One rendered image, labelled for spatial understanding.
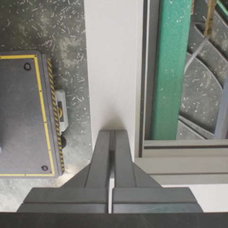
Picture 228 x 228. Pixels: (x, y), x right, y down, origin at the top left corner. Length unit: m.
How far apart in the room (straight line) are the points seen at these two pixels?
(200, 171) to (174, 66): 0.14
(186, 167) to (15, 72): 0.82
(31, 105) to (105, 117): 0.75
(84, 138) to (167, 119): 1.02
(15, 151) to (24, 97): 0.32
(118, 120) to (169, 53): 0.12
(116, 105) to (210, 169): 0.15
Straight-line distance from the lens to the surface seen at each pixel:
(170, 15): 0.23
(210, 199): 0.24
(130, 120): 0.16
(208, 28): 0.95
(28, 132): 0.95
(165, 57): 0.23
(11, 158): 1.08
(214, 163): 0.26
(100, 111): 0.15
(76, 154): 1.30
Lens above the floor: 1.08
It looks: 73 degrees down
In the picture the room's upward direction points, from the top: 177 degrees counter-clockwise
